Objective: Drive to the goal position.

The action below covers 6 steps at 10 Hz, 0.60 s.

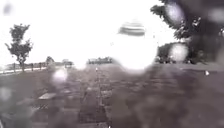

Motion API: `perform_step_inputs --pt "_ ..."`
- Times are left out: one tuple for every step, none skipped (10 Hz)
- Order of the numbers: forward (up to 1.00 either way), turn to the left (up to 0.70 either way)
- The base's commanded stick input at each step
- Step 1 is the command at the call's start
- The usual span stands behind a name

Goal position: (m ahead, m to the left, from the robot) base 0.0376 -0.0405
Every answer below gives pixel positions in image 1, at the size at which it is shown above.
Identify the grey paved path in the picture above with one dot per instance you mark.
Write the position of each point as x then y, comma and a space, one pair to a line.
100, 100

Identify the large dark tree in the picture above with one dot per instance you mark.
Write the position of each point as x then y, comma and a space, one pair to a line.
200, 30

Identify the small slender tree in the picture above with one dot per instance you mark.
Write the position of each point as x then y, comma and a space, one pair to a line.
19, 46

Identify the distant row of trees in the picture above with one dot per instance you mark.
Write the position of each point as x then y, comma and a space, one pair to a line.
99, 60

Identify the low wooden fence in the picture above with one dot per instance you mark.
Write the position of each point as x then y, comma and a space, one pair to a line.
23, 67

